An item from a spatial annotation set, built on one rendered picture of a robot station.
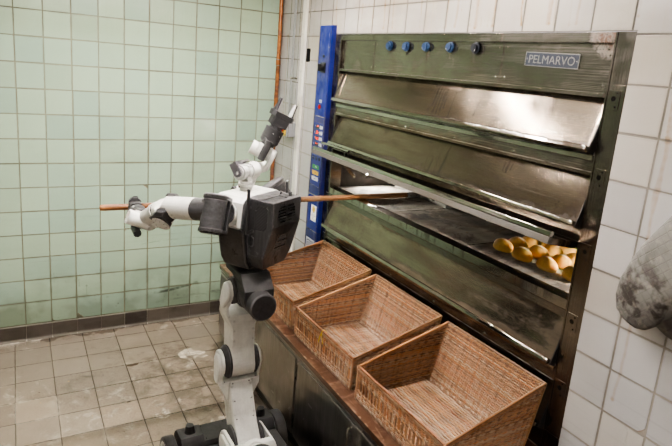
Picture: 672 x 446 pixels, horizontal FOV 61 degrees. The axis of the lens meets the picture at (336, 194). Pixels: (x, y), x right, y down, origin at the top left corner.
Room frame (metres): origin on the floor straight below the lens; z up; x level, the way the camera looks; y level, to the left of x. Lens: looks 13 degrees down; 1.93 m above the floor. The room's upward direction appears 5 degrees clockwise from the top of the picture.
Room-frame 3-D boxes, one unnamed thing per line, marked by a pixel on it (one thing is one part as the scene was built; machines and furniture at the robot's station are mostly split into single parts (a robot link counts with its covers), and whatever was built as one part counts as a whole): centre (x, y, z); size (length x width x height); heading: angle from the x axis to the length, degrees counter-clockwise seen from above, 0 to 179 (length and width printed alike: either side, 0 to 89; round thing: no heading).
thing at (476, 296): (2.69, -0.41, 1.02); 1.79 x 0.11 x 0.19; 30
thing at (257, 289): (2.22, 0.32, 0.99); 0.28 x 0.13 x 0.18; 31
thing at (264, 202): (2.26, 0.32, 1.26); 0.34 x 0.30 x 0.36; 152
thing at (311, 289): (3.06, 0.11, 0.72); 0.56 x 0.49 x 0.28; 31
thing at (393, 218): (2.70, -0.43, 1.16); 1.80 x 0.06 x 0.04; 30
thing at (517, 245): (2.41, -1.08, 1.21); 0.61 x 0.48 x 0.06; 120
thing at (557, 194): (2.69, -0.41, 1.54); 1.79 x 0.11 x 0.19; 30
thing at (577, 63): (2.71, -0.43, 1.99); 1.80 x 0.08 x 0.21; 30
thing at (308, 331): (2.54, -0.19, 0.72); 0.56 x 0.49 x 0.28; 31
